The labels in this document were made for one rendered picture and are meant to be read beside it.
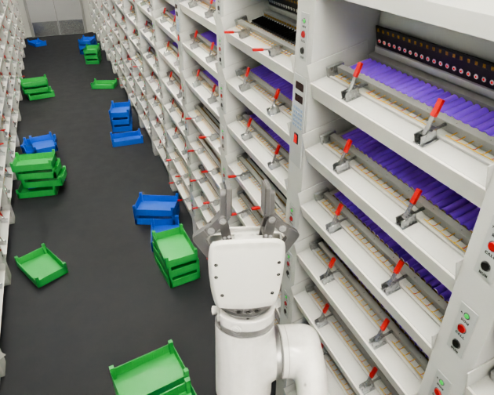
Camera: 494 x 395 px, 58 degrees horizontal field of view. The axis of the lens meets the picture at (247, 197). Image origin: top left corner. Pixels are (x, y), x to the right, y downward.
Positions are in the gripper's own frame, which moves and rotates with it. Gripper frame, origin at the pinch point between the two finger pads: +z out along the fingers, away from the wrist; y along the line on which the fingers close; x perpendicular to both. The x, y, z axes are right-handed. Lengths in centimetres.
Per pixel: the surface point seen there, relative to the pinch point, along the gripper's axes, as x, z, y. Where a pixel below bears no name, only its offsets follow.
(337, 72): -68, 10, 33
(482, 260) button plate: -10.4, -16.8, 42.8
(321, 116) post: -72, -3, 31
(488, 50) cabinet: -36, 17, 54
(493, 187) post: -10.3, -3.3, 41.7
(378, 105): -47, 4, 36
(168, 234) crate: -215, -105, -24
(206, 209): -210, -86, 1
